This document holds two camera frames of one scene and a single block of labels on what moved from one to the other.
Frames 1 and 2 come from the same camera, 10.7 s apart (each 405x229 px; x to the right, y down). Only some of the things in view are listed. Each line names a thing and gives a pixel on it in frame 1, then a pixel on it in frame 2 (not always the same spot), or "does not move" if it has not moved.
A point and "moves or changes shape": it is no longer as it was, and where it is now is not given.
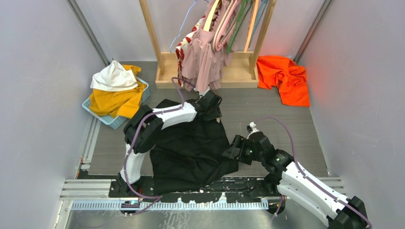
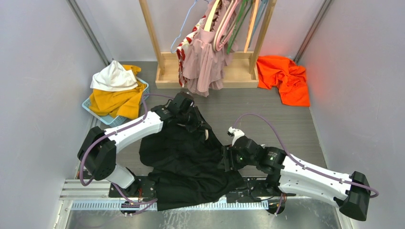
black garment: (189, 154) moves or changes shape
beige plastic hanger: (208, 18) does not move
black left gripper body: (213, 113) to (190, 119)
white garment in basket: (113, 77) does not move
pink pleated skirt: (202, 63) does not move
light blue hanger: (184, 26) does not move
